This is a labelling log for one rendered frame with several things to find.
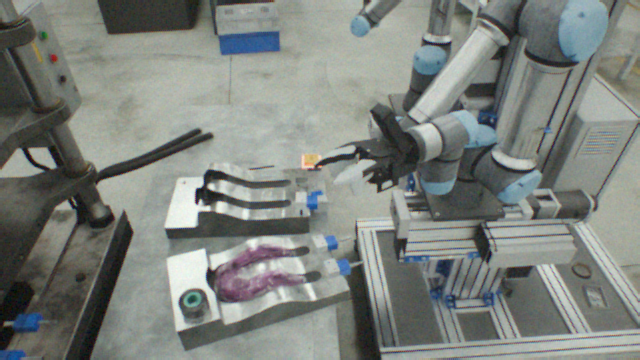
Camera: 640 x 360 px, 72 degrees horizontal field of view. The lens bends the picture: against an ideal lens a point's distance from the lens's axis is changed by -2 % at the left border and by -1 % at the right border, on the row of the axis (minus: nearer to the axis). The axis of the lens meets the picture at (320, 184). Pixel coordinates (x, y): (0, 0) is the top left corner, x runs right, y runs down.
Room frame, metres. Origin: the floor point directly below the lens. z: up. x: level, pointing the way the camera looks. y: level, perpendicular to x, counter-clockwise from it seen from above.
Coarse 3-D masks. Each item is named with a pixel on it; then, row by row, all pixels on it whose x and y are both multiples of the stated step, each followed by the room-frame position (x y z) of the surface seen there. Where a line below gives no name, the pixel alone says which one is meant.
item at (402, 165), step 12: (408, 132) 0.72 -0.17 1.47; (372, 144) 0.69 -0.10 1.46; (384, 144) 0.69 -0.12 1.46; (420, 144) 0.70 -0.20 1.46; (360, 156) 0.69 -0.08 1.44; (372, 156) 0.66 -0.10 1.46; (384, 156) 0.65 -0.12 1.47; (396, 156) 0.68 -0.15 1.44; (408, 156) 0.70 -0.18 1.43; (420, 156) 0.69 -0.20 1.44; (396, 168) 0.66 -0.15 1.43; (408, 168) 0.69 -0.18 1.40; (372, 180) 0.64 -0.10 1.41; (384, 180) 0.65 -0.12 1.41; (396, 180) 0.66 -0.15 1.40
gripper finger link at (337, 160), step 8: (336, 152) 0.68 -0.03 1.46; (344, 152) 0.68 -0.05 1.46; (352, 152) 0.67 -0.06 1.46; (320, 160) 0.66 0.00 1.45; (328, 160) 0.66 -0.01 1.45; (336, 160) 0.66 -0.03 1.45; (344, 160) 0.68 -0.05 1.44; (352, 160) 0.68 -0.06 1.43; (336, 168) 0.67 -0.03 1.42; (344, 168) 0.68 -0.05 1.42; (336, 176) 0.67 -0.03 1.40
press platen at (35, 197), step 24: (0, 192) 1.01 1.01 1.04; (24, 192) 1.01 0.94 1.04; (48, 192) 1.01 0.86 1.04; (72, 192) 1.04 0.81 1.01; (0, 216) 0.91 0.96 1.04; (24, 216) 0.91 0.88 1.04; (48, 216) 0.94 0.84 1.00; (0, 240) 0.81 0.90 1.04; (24, 240) 0.82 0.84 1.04; (0, 264) 0.73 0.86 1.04; (0, 288) 0.67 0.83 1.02
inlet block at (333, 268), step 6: (324, 264) 0.86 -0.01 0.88; (330, 264) 0.85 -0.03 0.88; (336, 264) 0.86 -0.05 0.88; (342, 264) 0.86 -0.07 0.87; (348, 264) 0.86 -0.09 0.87; (354, 264) 0.87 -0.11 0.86; (330, 270) 0.83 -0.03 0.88; (336, 270) 0.83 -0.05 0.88; (342, 270) 0.84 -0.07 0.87; (348, 270) 0.85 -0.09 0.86; (330, 276) 0.82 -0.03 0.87; (336, 276) 0.83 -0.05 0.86
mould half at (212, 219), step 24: (216, 168) 1.25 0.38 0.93; (240, 168) 1.29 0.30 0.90; (192, 192) 1.20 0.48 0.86; (240, 192) 1.16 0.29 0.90; (264, 192) 1.18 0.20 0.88; (288, 192) 1.17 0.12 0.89; (168, 216) 1.08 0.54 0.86; (192, 216) 1.08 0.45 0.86; (216, 216) 1.04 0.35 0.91; (240, 216) 1.05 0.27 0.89; (264, 216) 1.06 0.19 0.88; (288, 216) 1.05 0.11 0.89
